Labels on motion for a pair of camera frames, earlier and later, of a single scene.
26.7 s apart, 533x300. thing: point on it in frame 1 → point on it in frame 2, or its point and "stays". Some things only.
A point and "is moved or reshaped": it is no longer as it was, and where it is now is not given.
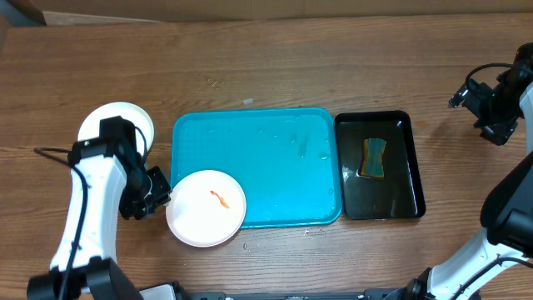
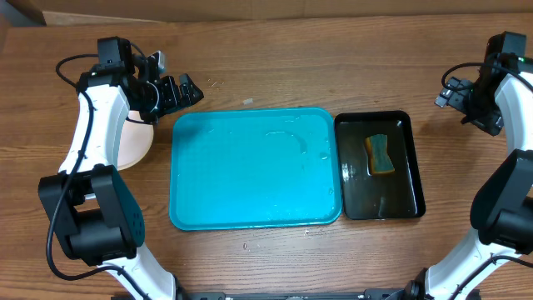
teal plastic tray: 286,160 stays
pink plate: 207,208 → 136,140
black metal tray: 400,193 stays
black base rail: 389,294 stays
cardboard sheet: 85,12 stays
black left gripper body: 146,192 → 158,101
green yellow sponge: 372,165 is moved or reshaped
